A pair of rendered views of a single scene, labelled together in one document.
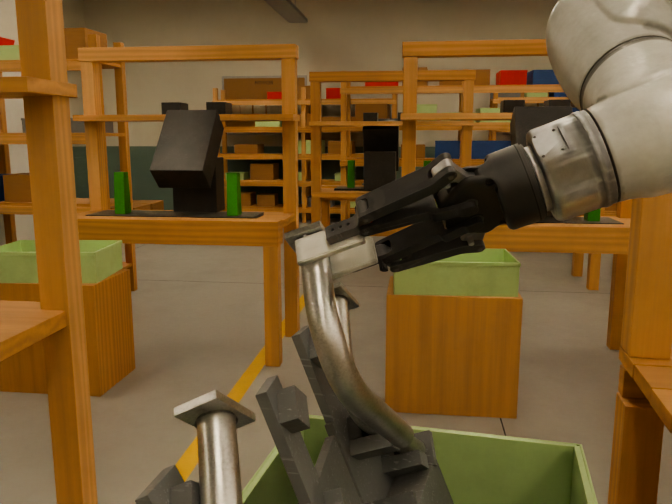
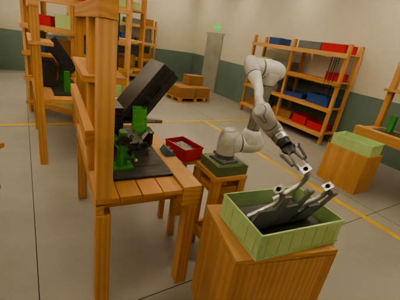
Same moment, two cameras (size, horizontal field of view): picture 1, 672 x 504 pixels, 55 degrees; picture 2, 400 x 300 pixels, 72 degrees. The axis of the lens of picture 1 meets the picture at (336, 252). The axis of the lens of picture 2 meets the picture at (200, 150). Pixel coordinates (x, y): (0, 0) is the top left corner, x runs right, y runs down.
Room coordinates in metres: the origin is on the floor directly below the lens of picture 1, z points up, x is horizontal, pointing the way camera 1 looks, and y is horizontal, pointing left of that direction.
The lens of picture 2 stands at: (1.97, 0.66, 1.82)
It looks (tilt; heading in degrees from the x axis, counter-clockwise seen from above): 22 degrees down; 229
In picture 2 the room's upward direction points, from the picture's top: 9 degrees clockwise
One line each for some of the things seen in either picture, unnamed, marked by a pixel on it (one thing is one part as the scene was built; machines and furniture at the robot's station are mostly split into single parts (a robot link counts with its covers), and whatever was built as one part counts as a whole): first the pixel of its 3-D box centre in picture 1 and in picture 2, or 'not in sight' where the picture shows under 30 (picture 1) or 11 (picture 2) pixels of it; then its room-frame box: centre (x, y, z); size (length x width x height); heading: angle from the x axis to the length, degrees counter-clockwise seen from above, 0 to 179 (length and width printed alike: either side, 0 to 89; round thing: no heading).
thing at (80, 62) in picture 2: not in sight; (95, 68); (1.28, -1.41, 1.52); 0.90 x 0.25 x 0.04; 79
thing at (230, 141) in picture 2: not in sight; (228, 140); (0.41, -0.79, 1.10); 0.18 x 0.16 x 0.22; 158
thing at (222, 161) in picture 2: not in sight; (222, 155); (0.42, -0.81, 0.96); 0.22 x 0.18 x 0.06; 89
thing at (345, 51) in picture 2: not in sight; (289, 84); (-4.51, -3.60, 1.10); 3.01 x 0.55 x 2.20; 83
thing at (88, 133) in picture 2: not in sight; (79, 106); (1.39, -1.43, 1.23); 1.30 x 0.05 x 0.09; 79
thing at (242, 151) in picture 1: (305, 155); not in sight; (10.79, 0.50, 1.11); 3.01 x 0.54 x 2.23; 83
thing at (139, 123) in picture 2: not in sight; (138, 118); (0.98, -1.28, 1.17); 0.13 x 0.12 x 0.20; 79
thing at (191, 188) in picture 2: not in sight; (157, 152); (0.75, -1.31, 0.82); 1.50 x 0.14 x 0.15; 79
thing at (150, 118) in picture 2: not in sight; (137, 118); (0.91, -1.42, 1.11); 0.39 x 0.16 x 0.03; 169
